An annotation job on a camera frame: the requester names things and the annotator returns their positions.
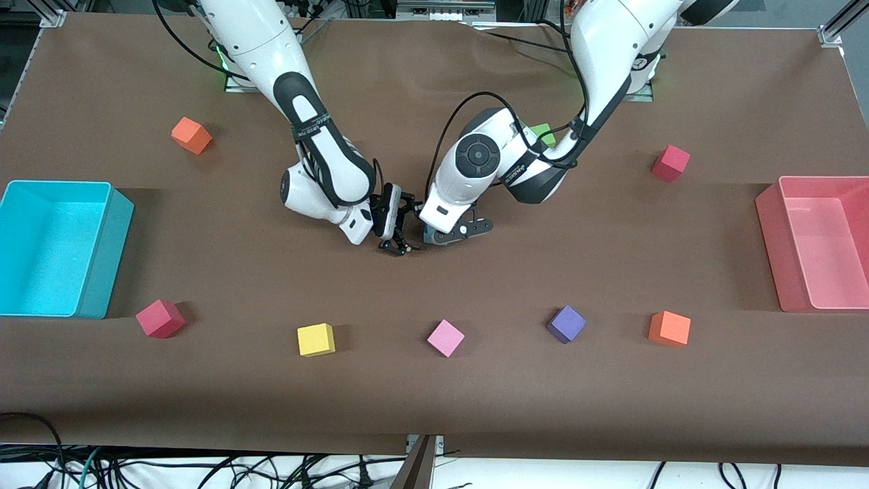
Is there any pink foam cube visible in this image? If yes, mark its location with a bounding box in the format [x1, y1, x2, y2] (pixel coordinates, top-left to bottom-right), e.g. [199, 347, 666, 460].
[426, 319, 466, 359]

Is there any teal cable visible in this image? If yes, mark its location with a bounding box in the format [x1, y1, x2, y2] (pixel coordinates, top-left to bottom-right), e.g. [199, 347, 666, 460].
[78, 447, 103, 489]

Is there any pink plastic bin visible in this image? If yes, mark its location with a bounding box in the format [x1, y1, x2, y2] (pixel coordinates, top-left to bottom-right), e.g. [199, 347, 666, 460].
[755, 175, 869, 314]

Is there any purple foam cube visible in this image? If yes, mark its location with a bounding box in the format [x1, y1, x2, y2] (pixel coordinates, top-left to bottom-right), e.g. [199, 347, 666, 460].
[547, 305, 587, 345]

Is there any red foam cube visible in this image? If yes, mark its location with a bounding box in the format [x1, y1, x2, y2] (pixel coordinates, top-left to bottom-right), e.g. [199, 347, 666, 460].
[651, 145, 691, 183]
[135, 299, 186, 340]

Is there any grey metal device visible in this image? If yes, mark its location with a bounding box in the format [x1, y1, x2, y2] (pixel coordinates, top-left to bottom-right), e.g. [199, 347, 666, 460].
[397, 0, 496, 21]

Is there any black looped cable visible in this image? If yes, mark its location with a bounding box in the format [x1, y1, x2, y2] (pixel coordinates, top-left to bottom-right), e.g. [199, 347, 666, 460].
[0, 412, 67, 489]

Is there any cyan plastic bin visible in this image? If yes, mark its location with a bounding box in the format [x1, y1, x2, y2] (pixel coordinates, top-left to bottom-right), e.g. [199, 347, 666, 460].
[0, 180, 135, 320]

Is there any yellow foam cube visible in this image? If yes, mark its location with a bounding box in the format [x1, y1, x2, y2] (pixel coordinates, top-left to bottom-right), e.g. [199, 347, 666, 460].
[297, 323, 336, 358]

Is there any dark slanted post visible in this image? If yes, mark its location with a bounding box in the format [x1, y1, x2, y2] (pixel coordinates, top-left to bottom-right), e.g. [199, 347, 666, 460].
[390, 435, 439, 489]

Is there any orange foam cube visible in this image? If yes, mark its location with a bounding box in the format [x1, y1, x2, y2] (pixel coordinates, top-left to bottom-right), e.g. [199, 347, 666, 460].
[171, 117, 213, 156]
[648, 310, 692, 348]

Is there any black base cable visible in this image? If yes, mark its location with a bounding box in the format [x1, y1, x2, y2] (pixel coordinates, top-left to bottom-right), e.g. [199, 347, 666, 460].
[475, 29, 574, 54]

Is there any brown table cover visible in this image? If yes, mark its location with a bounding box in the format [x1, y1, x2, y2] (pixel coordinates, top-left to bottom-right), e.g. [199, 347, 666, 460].
[0, 12, 869, 466]

